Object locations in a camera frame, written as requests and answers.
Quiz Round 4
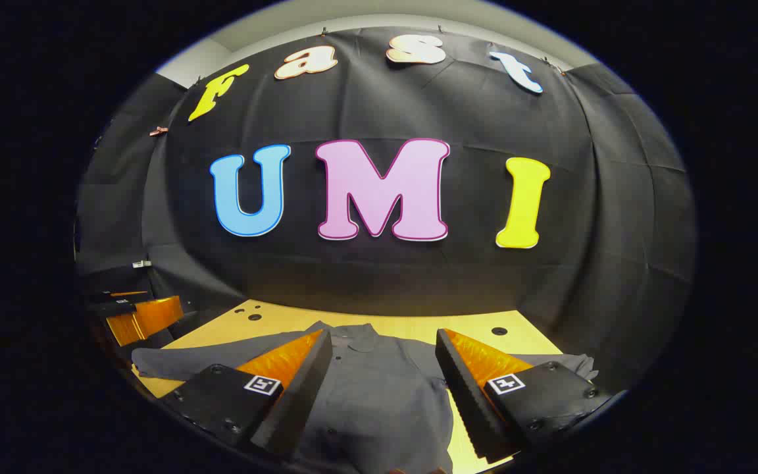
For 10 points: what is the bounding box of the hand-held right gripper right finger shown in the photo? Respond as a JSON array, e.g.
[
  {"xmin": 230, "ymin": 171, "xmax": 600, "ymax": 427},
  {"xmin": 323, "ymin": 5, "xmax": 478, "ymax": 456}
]
[{"xmin": 435, "ymin": 328, "xmax": 613, "ymax": 463}]

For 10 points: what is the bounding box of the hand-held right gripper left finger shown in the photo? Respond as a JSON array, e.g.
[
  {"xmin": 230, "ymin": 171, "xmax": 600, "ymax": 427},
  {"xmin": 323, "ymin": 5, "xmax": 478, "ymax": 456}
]
[{"xmin": 163, "ymin": 329, "xmax": 334, "ymax": 460}]

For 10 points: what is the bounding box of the grey polo shirt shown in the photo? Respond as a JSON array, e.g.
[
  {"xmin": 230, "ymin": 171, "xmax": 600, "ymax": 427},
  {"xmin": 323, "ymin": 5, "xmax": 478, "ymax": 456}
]
[{"xmin": 131, "ymin": 321, "xmax": 600, "ymax": 474}]

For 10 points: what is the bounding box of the black backdrop cloth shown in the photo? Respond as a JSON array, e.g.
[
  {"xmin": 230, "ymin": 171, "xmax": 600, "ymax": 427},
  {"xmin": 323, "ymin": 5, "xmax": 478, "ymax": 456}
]
[{"xmin": 75, "ymin": 26, "xmax": 699, "ymax": 396}]

